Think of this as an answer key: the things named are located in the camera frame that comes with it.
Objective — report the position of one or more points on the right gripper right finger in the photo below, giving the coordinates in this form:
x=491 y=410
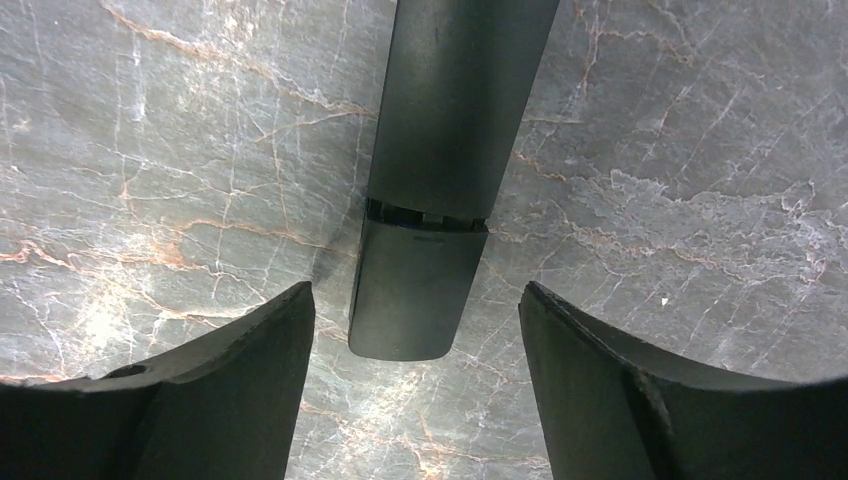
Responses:
x=613 y=406

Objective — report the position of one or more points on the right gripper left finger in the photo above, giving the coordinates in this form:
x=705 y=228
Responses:
x=221 y=406

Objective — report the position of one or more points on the black battery cover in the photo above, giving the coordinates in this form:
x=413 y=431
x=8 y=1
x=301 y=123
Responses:
x=410 y=290

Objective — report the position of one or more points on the black remote control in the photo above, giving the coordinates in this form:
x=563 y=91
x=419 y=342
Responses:
x=457 y=82

